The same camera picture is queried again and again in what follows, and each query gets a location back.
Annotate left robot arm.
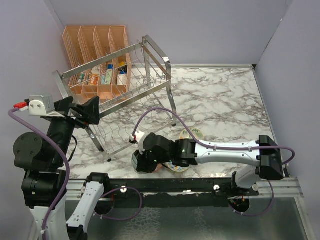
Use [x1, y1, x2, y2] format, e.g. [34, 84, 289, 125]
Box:
[8, 95, 111, 240]

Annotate white blue box in organizer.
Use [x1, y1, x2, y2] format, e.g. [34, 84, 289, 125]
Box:
[117, 71, 127, 86]

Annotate peach plastic file organizer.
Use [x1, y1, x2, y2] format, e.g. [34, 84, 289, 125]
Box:
[62, 26, 132, 104]

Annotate green tube in organizer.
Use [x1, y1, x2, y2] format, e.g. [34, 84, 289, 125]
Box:
[101, 64, 114, 85]

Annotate celadon green bowl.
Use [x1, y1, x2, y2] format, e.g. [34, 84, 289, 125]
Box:
[131, 150, 141, 172]

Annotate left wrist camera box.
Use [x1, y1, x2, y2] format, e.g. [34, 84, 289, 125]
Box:
[28, 94, 55, 116]

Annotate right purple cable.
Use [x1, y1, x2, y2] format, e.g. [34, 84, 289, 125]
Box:
[131, 107, 296, 217]

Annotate purple cable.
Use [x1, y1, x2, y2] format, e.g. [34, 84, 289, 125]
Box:
[131, 107, 296, 217]
[8, 108, 71, 240]

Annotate leaf pattern white bowl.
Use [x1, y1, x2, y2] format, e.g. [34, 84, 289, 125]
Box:
[179, 127, 205, 140]

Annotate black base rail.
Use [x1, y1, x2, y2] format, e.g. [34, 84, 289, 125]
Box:
[84, 172, 261, 208]

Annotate blue orange floral bowl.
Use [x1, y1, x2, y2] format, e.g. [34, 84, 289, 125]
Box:
[162, 162, 190, 173]

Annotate steel wire dish rack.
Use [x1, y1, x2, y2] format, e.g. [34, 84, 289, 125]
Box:
[51, 34, 178, 162]

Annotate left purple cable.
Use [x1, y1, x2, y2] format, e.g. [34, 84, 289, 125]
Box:
[8, 108, 71, 240]

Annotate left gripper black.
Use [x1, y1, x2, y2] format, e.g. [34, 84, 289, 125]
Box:
[47, 94, 100, 165]

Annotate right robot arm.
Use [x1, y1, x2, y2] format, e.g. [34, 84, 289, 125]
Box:
[131, 132, 284, 196]

